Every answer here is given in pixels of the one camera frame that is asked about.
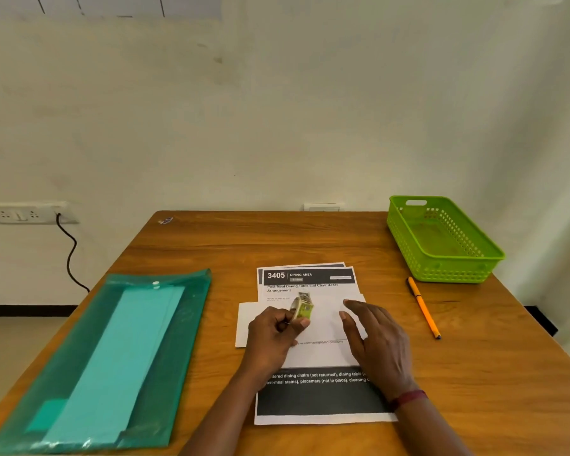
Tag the person's left hand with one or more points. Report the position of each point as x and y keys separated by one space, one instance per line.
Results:
x=268 y=341

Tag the person's right hand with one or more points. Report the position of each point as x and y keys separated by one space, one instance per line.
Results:
x=385 y=351

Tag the small clear tape roll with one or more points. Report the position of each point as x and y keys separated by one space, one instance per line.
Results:
x=304 y=306

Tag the white envelope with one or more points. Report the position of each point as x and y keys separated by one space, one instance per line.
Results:
x=328 y=322

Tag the green translucent plastic folder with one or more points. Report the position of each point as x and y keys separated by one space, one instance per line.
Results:
x=185 y=327

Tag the green plastic basket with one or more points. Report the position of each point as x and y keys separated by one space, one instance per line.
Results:
x=442 y=239

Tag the person's left forearm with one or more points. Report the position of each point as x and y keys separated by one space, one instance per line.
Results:
x=218 y=422

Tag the dark red wrist band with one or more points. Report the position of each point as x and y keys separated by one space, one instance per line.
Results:
x=408 y=398

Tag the orange pen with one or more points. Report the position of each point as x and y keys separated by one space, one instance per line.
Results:
x=423 y=306

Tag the small silver foil scrap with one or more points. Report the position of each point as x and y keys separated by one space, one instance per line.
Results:
x=165 y=220

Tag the black skirting board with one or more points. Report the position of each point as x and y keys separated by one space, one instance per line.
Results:
x=28 y=311

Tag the white blank wall plate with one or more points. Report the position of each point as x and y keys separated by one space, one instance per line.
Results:
x=323 y=207

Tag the white wall socket panel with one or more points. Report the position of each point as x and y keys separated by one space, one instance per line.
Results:
x=14 y=214

